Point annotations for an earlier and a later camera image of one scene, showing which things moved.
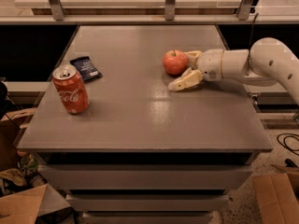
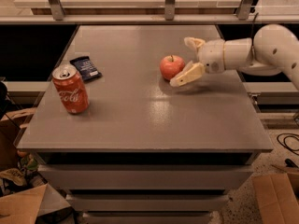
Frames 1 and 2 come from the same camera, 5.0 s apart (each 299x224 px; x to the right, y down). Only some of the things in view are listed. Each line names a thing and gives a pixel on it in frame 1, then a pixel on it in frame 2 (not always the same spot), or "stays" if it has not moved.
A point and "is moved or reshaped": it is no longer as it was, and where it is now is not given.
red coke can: (71, 89) stays
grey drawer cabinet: (124, 147) stays
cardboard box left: (37, 205) stays
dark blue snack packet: (87, 68) stays
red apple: (175, 62) is moved or reshaped
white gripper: (210, 64) → (211, 57)
